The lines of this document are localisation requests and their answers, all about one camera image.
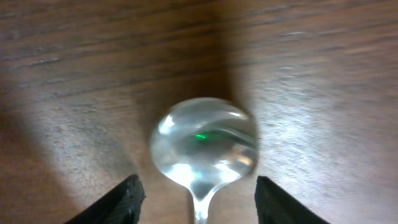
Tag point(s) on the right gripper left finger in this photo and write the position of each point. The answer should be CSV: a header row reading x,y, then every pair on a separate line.
x,y
121,205

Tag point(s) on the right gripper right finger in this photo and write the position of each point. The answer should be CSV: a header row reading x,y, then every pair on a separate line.
x,y
276,206

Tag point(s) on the steel spoon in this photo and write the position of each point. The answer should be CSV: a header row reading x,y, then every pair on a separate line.
x,y
204,144

